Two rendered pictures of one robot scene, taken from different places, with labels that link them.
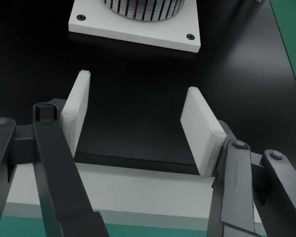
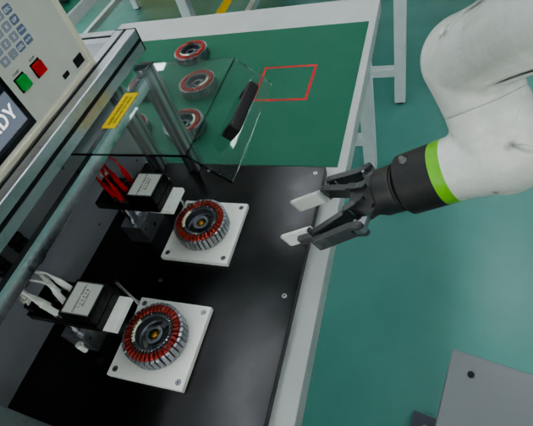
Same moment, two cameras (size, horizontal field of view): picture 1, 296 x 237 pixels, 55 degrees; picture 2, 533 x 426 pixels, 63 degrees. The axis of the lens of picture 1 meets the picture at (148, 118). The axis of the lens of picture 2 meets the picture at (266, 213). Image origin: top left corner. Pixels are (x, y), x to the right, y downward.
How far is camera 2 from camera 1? 0.64 m
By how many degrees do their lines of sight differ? 27
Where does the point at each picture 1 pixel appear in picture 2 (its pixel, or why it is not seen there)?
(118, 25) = (230, 240)
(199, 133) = (314, 199)
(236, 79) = (268, 192)
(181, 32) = (238, 211)
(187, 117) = (303, 205)
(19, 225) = not seen: outside the picture
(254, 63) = (258, 182)
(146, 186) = not seen: hidden behind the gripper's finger
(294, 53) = (248, 161)
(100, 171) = (310, 256)
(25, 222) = not seen: outside the picture
